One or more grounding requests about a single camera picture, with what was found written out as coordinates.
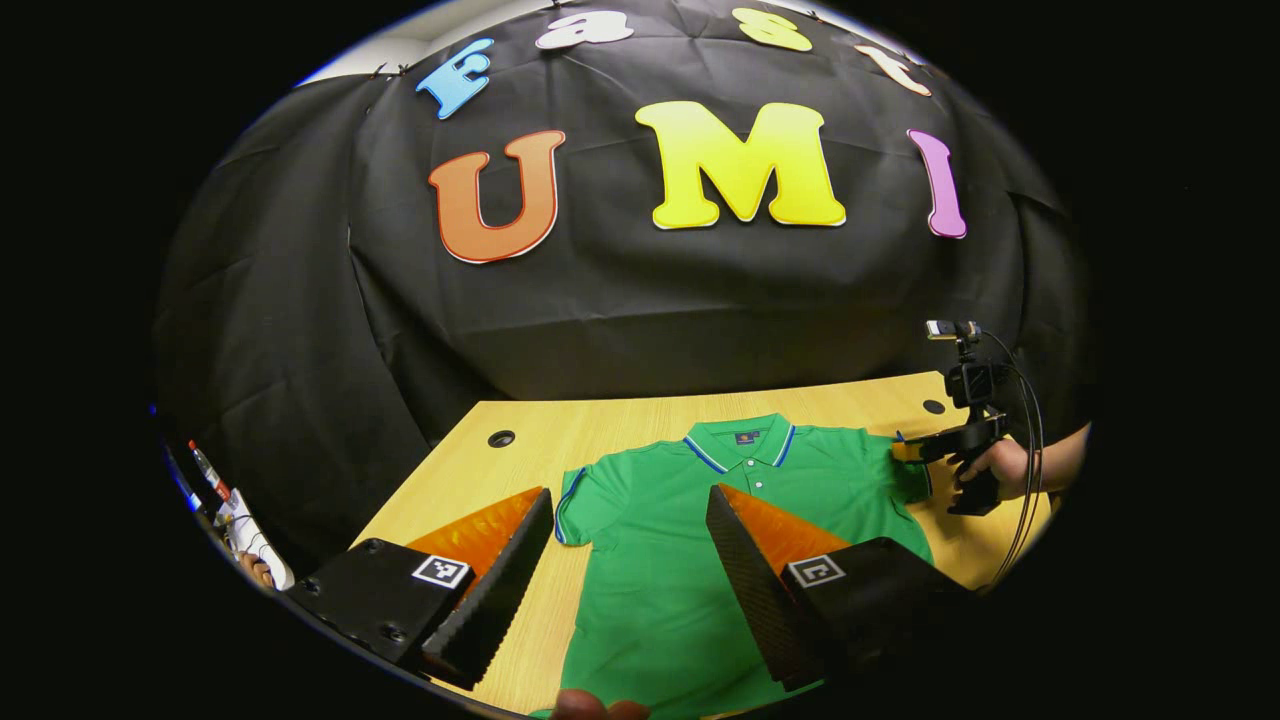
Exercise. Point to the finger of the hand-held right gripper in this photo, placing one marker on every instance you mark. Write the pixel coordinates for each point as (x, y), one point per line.
(908, 452)

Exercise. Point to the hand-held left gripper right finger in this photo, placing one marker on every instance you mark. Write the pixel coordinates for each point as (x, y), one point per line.
(755, 590)

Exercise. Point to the green T-shirt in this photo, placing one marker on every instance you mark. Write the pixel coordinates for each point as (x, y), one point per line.
(660, 560)

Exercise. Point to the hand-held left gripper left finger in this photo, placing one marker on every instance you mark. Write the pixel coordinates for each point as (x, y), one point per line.
(495, 590)

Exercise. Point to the white and red object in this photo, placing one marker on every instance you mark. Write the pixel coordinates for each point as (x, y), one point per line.
(245, 530)

